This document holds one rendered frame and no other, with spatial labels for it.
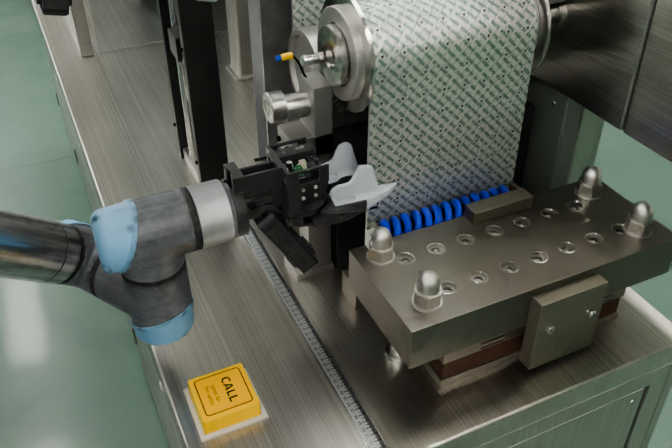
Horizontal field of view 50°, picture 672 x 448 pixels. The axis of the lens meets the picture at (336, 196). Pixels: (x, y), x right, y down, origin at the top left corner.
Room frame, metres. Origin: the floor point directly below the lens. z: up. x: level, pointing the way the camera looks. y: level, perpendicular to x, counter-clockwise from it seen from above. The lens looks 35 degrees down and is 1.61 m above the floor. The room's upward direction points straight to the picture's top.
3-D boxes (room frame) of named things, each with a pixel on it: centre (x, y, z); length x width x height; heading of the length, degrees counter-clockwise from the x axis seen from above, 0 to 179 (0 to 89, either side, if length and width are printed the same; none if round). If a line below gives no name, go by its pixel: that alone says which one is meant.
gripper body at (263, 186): (0.71, 0.07, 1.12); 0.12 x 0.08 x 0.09; 115
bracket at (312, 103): (0.83, 0.04, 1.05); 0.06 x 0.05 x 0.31; 115
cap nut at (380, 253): (0.70, -0.06, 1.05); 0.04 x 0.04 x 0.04
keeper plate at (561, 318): (0.65, -0.28, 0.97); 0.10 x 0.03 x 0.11; 115
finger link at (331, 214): (0.72, 0.01, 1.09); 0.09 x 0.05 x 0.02; 106
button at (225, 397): (0.58, 0.14, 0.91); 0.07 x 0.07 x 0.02; 25
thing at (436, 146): (0.82, -0.15, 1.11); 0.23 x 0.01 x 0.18; 115
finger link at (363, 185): (0.73, -0.04, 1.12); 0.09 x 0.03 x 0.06; 106
